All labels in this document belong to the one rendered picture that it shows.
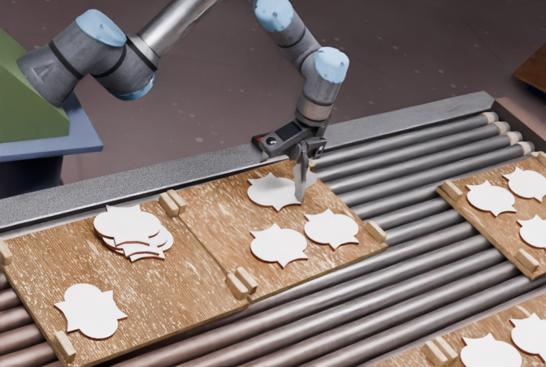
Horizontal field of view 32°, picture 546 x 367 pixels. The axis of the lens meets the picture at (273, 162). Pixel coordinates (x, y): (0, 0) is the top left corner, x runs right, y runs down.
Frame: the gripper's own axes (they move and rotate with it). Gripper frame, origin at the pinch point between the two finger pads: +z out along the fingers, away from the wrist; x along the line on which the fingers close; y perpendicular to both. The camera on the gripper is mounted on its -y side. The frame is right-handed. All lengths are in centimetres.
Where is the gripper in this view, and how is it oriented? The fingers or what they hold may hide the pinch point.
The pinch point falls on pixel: (276, 183)
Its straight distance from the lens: 224.9
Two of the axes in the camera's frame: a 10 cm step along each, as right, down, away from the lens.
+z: -3.1, 7.9, 5.3
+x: -6.0, -6.0, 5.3
